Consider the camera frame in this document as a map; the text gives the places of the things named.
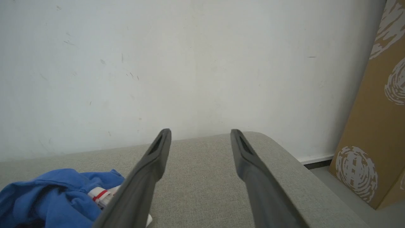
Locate blue basketball jersey white sleeves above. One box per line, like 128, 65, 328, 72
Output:
0, 168, 153, 228

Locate grey fabric sofa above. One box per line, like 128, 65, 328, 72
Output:
0, 131, 371, 228

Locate brown cardboard box white print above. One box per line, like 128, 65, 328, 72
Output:
328, 0, 405, 210

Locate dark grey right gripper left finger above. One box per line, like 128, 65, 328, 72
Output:
92, 128, 172, 228

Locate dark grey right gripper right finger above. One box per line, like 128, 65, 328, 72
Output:
230, 129, 309, 228

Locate white baseboard strip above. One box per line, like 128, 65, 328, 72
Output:
297, 154, 334, 165

